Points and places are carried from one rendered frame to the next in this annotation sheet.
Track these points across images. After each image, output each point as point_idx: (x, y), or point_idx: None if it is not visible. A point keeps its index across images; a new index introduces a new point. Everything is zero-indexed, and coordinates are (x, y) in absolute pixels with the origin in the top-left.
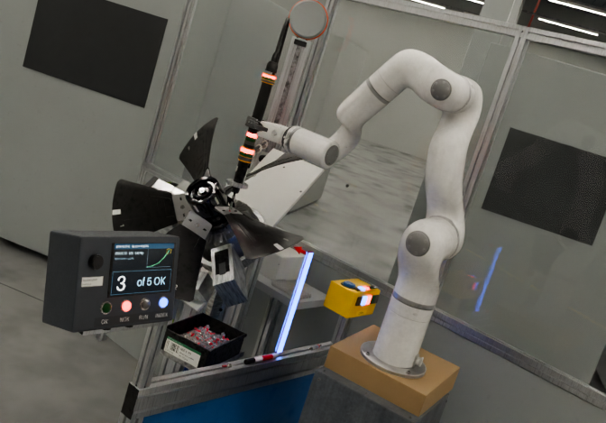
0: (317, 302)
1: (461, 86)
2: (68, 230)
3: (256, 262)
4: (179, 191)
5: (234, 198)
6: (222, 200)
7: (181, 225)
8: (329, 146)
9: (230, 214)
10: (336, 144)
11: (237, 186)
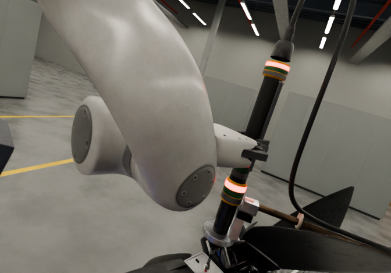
0: None
1: None
2: (6, 123)
3: None
4: (302, 270)
5: (210, 253)
6: (217, 255)
7: (189, 255)
8: (79, 105)
9: (183, 263)
10: (91, 105)
11: (202, 228)
